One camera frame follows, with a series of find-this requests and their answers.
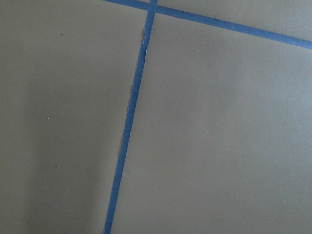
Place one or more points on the long blue tape strip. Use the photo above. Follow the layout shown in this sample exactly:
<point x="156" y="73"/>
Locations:
<point x="151" y="10"/>

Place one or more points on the crossing blue tape strip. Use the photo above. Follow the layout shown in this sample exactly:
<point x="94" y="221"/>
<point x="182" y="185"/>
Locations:
<point x="285" y="21"/>

